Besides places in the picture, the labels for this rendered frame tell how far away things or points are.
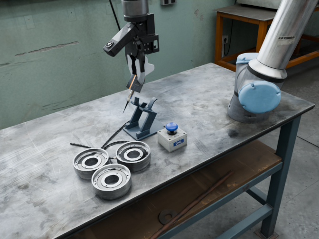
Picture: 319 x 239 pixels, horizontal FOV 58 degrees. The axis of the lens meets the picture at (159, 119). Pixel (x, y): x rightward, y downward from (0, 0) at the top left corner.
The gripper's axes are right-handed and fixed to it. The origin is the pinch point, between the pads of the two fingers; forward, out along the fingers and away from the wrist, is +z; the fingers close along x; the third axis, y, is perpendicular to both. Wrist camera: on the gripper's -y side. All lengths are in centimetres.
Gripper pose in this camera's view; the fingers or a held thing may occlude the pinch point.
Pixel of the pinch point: (136, 79)
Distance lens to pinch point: 94.5
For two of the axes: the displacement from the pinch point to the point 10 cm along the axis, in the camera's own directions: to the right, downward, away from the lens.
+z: 0.6, 8.5, 5.2
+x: -5.9, -4.0, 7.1
